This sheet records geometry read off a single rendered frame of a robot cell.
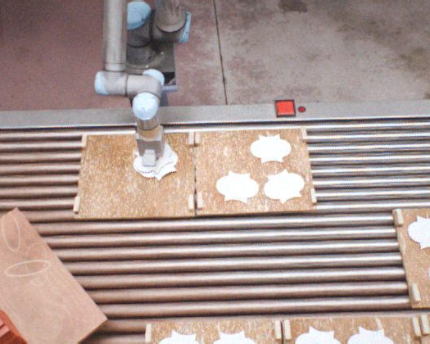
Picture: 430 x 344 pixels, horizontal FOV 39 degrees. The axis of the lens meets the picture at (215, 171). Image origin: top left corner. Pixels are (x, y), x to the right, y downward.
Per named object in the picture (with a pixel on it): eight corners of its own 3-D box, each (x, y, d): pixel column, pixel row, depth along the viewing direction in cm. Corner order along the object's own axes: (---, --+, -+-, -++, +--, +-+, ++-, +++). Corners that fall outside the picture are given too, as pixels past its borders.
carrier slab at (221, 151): (195, 133, 226) (195, 131, 225) (304, 129, 227) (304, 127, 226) (197, 216, 207) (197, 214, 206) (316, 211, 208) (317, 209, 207)
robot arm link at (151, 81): (131, 65, 199) (124, 90, 193) (165, 68, 199) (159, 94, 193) (133, 81, 206) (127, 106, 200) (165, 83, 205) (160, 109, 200)
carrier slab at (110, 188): (84, 138, 226) (83, 134, 225) (194, 135, 226) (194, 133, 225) (74, 220, 207) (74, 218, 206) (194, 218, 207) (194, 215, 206)
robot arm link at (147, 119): (158, 90, 191) (154, 111, 187) (161, 111, 201) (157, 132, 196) (134, 88, 192) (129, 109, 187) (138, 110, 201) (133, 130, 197)
